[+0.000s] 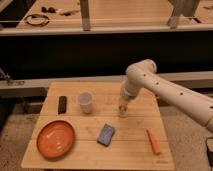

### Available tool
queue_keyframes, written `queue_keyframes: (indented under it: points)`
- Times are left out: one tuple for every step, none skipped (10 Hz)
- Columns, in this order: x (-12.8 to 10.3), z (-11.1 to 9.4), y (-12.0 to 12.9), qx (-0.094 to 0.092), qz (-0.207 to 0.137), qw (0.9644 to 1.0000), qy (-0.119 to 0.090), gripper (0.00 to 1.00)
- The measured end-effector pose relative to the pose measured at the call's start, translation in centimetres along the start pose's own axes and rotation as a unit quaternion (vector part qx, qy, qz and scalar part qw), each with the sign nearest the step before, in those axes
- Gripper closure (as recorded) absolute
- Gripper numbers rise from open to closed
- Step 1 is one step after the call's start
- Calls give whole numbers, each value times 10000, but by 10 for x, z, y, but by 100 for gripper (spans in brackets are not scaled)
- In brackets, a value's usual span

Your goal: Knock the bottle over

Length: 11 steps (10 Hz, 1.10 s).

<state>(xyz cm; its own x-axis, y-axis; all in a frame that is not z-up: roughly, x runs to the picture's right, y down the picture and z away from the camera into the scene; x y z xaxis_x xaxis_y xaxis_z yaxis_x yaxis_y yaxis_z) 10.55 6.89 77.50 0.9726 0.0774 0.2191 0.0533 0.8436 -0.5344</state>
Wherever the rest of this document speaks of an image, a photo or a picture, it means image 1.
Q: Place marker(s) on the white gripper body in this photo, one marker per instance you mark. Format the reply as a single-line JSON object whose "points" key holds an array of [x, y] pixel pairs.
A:
{"points": [[126, 95]]}

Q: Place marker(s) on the small clear bottle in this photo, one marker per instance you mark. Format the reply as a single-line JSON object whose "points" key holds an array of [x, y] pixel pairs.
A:
{"points": [[122, 110]]}

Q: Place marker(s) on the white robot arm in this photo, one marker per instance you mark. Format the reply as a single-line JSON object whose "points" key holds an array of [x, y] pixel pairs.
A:
{"points": [[143, 75]]}

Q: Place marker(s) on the translucent plastic cup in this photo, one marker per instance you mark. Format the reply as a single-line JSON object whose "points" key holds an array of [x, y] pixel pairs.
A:
{"points": [[85, 102]]}

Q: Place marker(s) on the blue sponge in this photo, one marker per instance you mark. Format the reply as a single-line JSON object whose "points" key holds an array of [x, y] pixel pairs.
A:
{"points": [[106, 135]]}

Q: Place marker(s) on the orange carrot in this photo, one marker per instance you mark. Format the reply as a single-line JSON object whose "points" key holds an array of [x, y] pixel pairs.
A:
{"points": [[153, 142]]}

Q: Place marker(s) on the dark brown block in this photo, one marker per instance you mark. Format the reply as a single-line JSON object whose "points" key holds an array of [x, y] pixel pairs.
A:
{"points": [[62, 105]]}

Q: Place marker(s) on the orange plate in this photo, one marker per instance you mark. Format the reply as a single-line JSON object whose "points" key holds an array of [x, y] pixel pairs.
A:
{"points": [[55, 139]]}

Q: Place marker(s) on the small dark objects on bench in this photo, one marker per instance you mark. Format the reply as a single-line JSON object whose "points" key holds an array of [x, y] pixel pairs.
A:
{"points": [[48, 10]]}

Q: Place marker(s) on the metal clamp at left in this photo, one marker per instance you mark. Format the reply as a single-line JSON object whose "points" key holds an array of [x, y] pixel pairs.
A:
{"points": [[9, 80]]}

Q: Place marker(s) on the grey metal post left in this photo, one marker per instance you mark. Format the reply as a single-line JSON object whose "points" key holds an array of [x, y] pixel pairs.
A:
{"points": [[84, 7]]}

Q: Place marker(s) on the grey metal post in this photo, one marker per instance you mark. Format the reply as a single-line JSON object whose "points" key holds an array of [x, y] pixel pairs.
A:
{"points": [[187, 8], [84, 7]]}

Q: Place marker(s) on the grey metal post right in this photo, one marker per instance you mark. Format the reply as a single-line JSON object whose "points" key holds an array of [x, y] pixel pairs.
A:
{"points": [[187, 8]]}

